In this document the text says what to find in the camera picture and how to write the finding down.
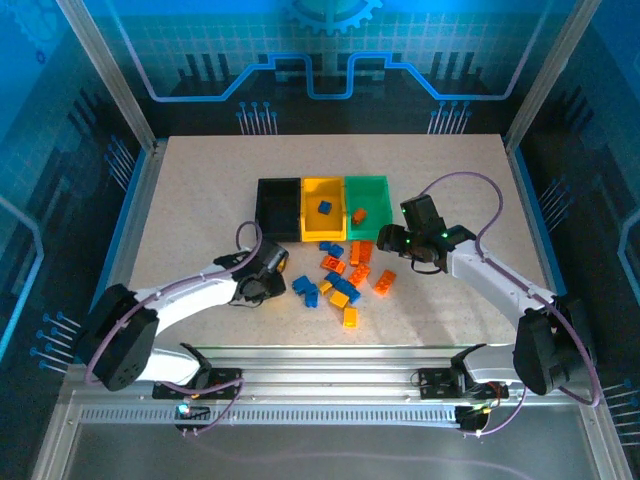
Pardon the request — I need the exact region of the black plastic bin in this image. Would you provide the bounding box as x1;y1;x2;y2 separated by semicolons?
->
254;177;305;244

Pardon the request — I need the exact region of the side rail with blue strip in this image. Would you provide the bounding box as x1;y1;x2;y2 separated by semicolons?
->
74;138;171;374
502;134;594;366

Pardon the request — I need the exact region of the grey metal front panel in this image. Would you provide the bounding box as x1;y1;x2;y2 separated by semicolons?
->
29;389;636;480

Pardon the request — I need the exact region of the aluminium front beam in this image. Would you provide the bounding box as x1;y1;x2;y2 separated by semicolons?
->
69;344;601;409

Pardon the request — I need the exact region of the aluminium frame post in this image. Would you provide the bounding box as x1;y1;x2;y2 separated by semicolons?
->
503;0;602;151
53;0;161;156

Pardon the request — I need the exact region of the long blue lego brick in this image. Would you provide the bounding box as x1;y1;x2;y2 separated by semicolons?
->
333;278;363;304

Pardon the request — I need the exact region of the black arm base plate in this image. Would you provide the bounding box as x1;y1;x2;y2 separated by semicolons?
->
151;366;245;401
416;366;510;401

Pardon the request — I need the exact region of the yellow plastic bin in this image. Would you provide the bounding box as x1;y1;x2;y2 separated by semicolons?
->
299;175;350;244

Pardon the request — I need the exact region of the green plastic bin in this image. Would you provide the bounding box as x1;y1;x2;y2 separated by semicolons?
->
343;173;394;242

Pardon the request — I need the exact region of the slotted grey cable duct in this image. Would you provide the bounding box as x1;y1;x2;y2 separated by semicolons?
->
79;405;464;427

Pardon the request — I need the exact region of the controller board with lights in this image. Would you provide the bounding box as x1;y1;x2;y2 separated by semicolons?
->
455;403;494;434
173;401;212;422

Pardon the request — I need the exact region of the long orange lego brick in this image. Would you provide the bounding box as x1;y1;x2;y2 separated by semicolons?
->
348;240;375;266

